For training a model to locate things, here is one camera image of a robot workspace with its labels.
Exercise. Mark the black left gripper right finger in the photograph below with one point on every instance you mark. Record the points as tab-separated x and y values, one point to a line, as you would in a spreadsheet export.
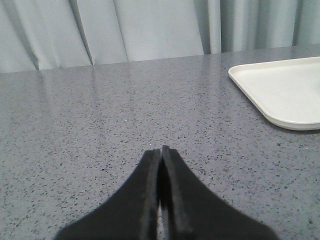
192	212

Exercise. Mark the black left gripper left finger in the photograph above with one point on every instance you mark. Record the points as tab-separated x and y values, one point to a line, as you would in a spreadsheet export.
131	213

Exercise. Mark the cream rectangular plastic tray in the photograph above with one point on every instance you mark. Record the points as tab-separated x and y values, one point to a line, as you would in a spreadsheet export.
286	92

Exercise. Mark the pale green curtain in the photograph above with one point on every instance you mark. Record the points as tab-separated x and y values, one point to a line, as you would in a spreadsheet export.
50	34

